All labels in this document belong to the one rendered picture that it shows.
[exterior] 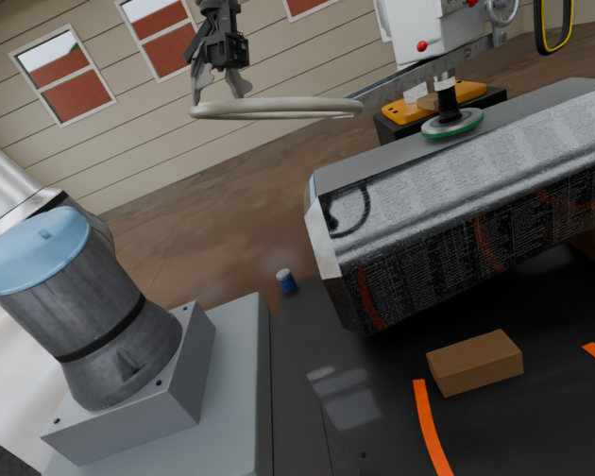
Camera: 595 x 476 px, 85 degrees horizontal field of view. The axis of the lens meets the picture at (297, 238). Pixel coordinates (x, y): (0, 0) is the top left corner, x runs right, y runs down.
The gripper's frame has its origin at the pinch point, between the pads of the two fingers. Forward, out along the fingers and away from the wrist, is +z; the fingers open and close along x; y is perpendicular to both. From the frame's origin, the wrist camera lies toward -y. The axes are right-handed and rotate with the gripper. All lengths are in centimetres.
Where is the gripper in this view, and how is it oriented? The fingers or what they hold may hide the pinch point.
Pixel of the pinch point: (219, 109)
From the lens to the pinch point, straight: 83.7
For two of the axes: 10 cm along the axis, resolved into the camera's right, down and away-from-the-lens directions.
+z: 0.2, 9.5, 3.1
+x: 5.5, -2.7, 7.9
